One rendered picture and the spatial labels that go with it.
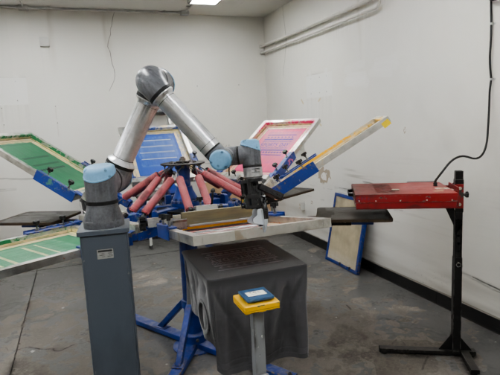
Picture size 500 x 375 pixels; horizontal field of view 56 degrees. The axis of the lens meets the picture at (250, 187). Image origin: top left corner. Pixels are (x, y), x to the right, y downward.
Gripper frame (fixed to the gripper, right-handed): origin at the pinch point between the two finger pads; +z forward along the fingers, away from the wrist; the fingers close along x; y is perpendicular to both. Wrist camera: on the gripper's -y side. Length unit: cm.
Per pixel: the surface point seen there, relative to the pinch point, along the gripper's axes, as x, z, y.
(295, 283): -11.5, 26.3, -16.5
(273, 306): 22.8, 24.7, 8.1
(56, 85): -448, -170, 83
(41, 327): -241, 77, 106
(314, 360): -105, 99, -66
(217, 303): -11.4, 28.4, 18.7
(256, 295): 19.1, 21.0, 12.6
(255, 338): 16.3, 36.5, 13.6
